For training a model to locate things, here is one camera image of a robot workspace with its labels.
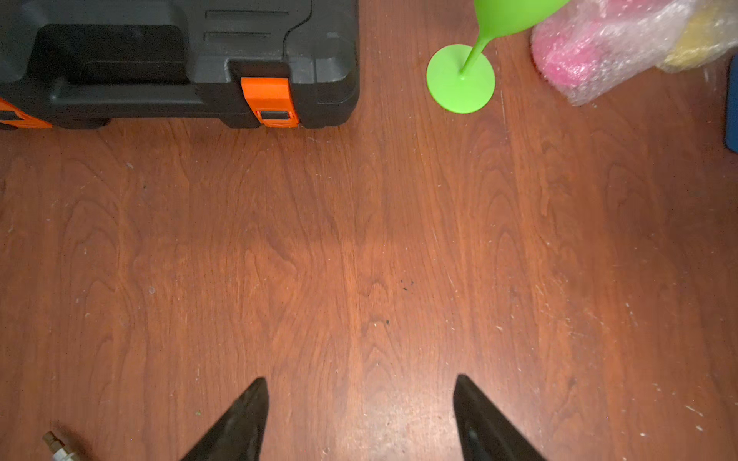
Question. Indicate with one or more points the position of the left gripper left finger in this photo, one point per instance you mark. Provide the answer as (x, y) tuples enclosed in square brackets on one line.
[(238, 434)]

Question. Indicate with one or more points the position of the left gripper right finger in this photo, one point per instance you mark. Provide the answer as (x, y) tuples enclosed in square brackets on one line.
[(485, 433)]

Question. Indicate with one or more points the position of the green plastic wine glass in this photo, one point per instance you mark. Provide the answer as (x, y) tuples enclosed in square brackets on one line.
[(461, 78)]

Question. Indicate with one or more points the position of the bubble wrap sheet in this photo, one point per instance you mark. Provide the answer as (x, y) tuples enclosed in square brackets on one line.
[(703, 40), (670, 26)]

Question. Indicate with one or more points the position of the yellow plastic wine glass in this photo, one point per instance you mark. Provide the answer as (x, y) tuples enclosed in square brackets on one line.
[(697, 40)]

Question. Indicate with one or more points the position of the pink plastic wine glass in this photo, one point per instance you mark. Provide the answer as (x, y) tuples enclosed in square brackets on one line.
[(573, 46)]

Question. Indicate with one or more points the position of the blue tape dispenser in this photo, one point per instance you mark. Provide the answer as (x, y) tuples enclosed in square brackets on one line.
[(731, 126)]

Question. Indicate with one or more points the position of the black plastic tool case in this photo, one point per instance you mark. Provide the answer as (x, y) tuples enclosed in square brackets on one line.
[(249, 64)]

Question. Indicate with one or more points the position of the black handled screwdriver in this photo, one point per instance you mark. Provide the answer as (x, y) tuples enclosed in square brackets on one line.
[(58, 449)]

